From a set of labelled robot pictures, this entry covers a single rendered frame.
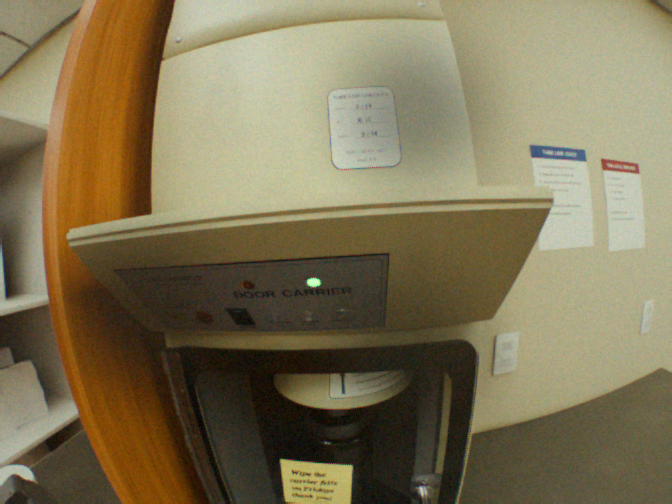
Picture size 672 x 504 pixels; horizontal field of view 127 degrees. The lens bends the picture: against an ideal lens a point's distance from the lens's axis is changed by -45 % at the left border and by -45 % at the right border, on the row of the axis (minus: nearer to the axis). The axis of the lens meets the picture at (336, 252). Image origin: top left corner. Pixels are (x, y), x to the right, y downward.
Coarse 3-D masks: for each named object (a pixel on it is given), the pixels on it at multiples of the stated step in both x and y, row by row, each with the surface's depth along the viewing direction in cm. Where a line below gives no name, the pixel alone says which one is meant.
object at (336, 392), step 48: (192, 384) 27; (240, 384) 26; (288, 384) 26; (336, 384) 25; (384, 384) 25; (432, 384) 25; (240, 432) 27; (288, 432) 26; (336, 432) 26; (384, 432) 25; (432, 432) 25; (240, 480) 27; (384, 480) 26; (432, 480) 25
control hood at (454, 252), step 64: (384, 192) 14; (448, 192) 14; (512, 192) 14; (128, 256) 17; (192, 256) 17; (256, 256) 17; (320, 256) 17; (448, 256) 17; (512, 256) 17; (448, 320) 22
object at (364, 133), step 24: (336, 96) 25; (360, 96) 25; (384, 96) 25; (336, 120) 25; (360, 120) 25; (384, 120) 25; (336, 144) 25; (360, 144) 25; (384, 144) 25; (336, 168) 26; (360, 168) 25
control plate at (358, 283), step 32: (352, 256) 17; (384, 256) 17; (160, 288) 19; (192, 288) 19; (224, 288) 19; (256, 288) 19; (288, 288) 19; (320, 288) 19; (352, 288) 19; (384, 288) 19; (160, 320) 23; (192, 320) 23; (224, 320) 22; (256, 320) 22; (288, 320) 22; (320, 320) 22; (352, 320) 22; (384, 320) 22
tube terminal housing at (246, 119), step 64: (192, 64) 26; (256, 64) 26; (320, 64) 25; (384, 64) 25; (448, 64) 24; (192, 128) 26; (256, 128) 26; (320, 128) 26; (448, 128) 25; (192, 192) 27; (256, 192) 26; (320, 192) 26
